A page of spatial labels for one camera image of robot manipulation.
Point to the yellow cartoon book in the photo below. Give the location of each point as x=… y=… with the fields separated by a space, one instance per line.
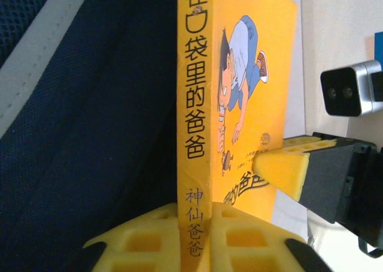
x=194 y=74

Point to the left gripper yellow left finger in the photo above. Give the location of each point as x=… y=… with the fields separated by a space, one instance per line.
x=140 y=245

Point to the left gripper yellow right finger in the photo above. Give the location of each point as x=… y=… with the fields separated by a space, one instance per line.
x=245 y=248

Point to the navy blue backpack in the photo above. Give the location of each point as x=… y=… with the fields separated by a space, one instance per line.
x=89 y=134

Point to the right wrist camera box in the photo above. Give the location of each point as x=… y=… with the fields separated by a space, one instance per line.
x=344 y=92

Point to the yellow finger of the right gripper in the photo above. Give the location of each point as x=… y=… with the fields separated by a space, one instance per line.
x=284 y=173

